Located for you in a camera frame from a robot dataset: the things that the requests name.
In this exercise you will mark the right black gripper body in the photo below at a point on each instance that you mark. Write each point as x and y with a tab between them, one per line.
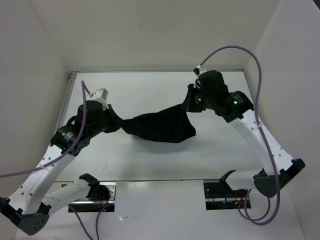
197	101

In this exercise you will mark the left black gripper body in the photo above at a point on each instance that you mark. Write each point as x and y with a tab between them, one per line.
108	123

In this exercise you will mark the black skirt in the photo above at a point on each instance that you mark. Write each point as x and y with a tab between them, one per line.
170	125

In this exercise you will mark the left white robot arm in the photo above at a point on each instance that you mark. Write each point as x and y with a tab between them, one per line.
31	205

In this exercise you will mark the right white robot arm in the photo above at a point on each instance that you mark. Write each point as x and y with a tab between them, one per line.
278	166

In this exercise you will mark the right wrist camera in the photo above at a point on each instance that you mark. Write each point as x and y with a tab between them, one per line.
208	80

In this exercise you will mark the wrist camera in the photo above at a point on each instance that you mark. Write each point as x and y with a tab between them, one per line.
208	80
100	96

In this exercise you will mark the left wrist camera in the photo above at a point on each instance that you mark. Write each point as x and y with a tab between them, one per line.
100	96

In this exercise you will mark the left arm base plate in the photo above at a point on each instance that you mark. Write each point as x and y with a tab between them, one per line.
105	197

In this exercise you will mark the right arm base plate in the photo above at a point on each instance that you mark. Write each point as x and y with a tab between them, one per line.
218	199

